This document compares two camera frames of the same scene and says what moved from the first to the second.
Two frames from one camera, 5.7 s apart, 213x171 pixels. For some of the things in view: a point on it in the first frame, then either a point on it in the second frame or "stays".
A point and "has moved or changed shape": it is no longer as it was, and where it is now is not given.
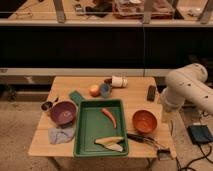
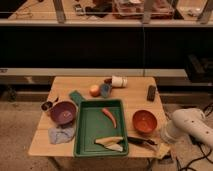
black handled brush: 163,154 has moved or changed shape
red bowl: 144,121 stays
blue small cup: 105,90 stays
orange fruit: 94,90 stays
